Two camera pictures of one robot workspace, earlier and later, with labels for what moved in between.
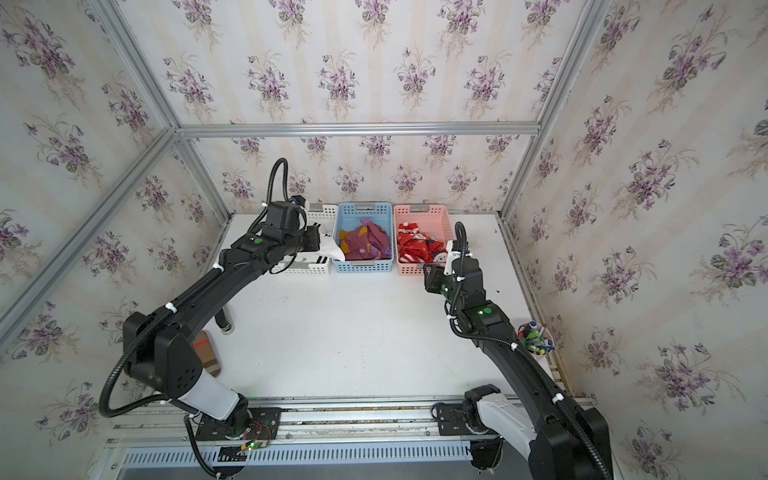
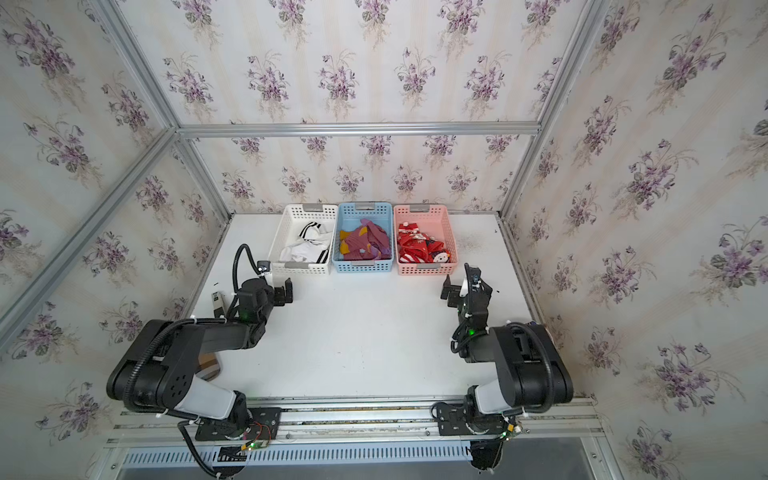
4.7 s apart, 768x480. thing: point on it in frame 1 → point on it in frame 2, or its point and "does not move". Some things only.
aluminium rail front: x=308 y=421 does not move
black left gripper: x=313 y=235 → x=279 y=300
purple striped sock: x=365 y=243 does not move
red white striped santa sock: x=406 y=227 does not move
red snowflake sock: x=418 y=248 does not move
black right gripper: x=434 y=279 → x=454 y=291
